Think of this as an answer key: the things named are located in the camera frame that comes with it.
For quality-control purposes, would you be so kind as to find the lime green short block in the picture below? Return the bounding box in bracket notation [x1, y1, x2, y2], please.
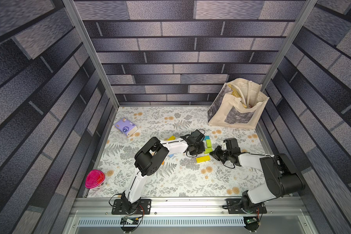
[205, 139, 212, 148]

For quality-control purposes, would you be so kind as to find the yellow-green block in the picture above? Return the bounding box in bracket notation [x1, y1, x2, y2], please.
[196, 155, 211, 163]

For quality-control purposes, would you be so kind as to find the lime green long block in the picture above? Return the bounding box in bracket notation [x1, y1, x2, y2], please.
[204, 148, 213, 154]

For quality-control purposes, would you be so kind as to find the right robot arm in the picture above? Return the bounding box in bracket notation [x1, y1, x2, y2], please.
[210, 138, 306, 214]

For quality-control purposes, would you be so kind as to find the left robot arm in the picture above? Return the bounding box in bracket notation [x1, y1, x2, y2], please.
[121, 130, 205, 209]

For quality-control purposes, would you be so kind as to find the canvas tote bag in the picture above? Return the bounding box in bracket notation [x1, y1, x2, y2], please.
[207, 78, 270, 129]

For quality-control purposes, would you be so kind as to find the right circuit board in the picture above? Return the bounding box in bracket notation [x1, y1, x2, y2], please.
[243, 217, 259, 227]

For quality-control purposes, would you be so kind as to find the circuit board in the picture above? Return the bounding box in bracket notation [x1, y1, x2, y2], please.
[120, 216, 139, 226]
[243, 217, 259, 227]

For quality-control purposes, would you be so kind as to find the purple card box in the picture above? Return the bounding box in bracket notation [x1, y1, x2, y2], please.
[114, 118, 138, 137]

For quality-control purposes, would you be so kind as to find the left circuit board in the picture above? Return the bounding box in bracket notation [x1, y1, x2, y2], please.
[120, 216, 139, 226]

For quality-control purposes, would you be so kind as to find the pink plastic lid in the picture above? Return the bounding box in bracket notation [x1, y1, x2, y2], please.
[85, 170, 105, 189]

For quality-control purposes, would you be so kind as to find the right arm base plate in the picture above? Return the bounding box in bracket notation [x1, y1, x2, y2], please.
[223, 199, 267, 215]

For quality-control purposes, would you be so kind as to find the aluminium front rail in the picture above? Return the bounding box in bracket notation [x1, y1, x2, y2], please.
[64, 197, 317, 234]

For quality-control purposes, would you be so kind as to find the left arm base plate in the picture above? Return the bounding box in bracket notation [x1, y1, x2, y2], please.
[111, 199, 152, 215]

